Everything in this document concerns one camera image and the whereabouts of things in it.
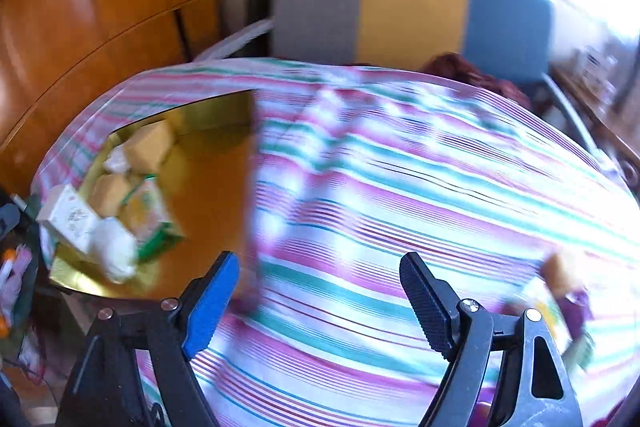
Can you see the wooden side table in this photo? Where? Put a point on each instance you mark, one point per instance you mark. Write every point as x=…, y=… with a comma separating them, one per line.
x=600, y=117

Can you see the green snack packet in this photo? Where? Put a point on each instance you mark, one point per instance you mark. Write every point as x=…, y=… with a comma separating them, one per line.
x=582, y=349

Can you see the striped tablecloth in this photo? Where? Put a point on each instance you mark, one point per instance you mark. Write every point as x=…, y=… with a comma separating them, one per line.
x=375, y=182

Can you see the dark red cloth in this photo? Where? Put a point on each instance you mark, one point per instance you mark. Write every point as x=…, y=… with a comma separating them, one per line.
x=470, y=74

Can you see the white fluffy packet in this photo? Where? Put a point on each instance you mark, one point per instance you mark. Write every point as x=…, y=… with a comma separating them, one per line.
x=115, y=247

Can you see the white foam chair armrest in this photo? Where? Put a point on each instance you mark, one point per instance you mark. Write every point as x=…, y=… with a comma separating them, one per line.
x=235, y=39

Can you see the small white packet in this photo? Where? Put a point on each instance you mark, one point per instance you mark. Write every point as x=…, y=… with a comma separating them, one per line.
x=115, y=162

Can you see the white printed box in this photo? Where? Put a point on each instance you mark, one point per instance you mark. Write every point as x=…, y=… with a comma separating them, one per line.
x=592, y=64

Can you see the green and yellow packet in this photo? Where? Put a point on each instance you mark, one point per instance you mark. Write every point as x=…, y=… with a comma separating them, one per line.
x=150, y=212

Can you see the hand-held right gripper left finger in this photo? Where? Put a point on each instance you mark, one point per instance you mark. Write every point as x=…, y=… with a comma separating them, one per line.
x=205, y=312

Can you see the grey yellow blue chair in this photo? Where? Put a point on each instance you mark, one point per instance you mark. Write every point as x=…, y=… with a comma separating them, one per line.
x=410, y=2

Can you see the purple snack packet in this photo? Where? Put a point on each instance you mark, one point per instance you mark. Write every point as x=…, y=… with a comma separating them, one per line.
x=575, y=312

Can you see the wooden wardrobe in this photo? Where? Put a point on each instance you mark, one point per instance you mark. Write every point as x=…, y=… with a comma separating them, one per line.
x=100, y=7

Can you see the white and pink carton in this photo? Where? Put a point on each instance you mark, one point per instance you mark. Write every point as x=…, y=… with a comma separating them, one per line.
x=67, y=217

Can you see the yellow block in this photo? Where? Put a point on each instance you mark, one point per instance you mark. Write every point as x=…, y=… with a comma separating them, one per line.
x=110, y=196
x=147, y=147

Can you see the gold metal tin box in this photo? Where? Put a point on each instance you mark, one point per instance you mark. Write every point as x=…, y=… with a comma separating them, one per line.
x=210, y=187

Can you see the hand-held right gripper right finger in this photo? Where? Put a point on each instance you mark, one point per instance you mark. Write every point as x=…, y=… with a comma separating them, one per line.
x=427, y=302

